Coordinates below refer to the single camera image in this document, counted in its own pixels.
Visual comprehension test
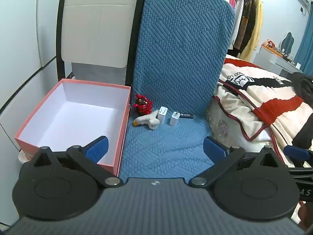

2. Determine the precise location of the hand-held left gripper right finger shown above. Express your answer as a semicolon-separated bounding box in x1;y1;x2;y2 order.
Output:
189;136;284;187

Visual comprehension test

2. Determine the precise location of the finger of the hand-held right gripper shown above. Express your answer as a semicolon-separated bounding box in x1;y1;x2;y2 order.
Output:
283;146;313;162

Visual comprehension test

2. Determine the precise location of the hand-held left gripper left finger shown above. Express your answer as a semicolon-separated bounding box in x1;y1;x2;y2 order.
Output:
32;135;123;188

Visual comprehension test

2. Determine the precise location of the pink cardboard box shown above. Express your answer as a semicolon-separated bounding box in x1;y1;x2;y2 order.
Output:
14;78;132;177

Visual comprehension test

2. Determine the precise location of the white charger plug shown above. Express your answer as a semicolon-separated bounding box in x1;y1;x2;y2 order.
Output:
169;112;181;127
158;106;168;125

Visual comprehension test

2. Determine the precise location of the red black horned figurine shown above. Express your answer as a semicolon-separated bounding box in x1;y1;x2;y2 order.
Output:
133;93;153;115

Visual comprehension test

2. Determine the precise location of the person's right hand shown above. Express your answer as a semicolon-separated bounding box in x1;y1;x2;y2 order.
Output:
299;202;313;227

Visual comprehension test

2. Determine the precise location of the white plush duck toy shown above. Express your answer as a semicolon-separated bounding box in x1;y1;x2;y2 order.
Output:
133;110;161;130

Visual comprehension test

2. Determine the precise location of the dark cloth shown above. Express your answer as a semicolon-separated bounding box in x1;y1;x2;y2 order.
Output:
291;72;313;104

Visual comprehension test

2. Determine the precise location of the white dresser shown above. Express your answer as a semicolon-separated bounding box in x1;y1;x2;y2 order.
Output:
253;43;304;76

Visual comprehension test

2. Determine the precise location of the blue quilted chair cover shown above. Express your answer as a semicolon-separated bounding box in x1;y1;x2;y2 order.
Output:
119;0;236;180

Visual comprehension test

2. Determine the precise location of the dark blue chair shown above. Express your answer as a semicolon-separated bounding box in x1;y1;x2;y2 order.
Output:
279;32;295;55

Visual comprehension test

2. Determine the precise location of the blue curtain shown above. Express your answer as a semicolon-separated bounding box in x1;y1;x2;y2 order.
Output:
293;0;313;75

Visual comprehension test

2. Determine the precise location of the white folding chair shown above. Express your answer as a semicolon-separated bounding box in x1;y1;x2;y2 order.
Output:
56;0;146;89

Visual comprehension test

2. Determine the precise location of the white wardrobe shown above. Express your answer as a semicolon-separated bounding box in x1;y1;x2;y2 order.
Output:
0;0;72;152

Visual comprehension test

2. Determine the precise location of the row of hanging clothes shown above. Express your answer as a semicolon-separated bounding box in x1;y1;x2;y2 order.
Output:
176;0;265;62

